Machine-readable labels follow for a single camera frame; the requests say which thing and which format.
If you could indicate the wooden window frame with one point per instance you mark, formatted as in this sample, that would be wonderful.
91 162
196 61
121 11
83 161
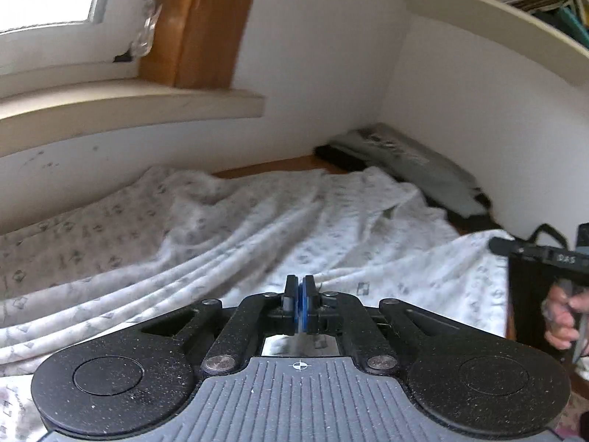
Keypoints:
207 23

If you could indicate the grey printed t-shirt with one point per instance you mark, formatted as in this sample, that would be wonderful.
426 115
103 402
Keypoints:
414 161

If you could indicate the beige window sill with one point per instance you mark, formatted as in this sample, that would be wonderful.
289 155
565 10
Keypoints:
129 110

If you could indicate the grey patterned hooded robe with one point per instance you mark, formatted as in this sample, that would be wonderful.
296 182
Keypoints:
230 230

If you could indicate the person's right hand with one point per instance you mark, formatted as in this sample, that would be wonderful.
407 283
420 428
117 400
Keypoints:
559 322

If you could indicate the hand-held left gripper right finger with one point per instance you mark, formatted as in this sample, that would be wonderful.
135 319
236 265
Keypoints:
309 306

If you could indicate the black laptop bag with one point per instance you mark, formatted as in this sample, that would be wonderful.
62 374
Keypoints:
529 294

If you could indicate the black folded garment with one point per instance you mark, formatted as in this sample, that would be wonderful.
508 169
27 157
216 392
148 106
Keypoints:
460 218

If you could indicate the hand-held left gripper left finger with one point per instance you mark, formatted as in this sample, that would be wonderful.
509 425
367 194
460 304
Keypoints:
293 306

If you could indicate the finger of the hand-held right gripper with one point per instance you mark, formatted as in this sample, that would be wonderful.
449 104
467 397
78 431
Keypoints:
515 247

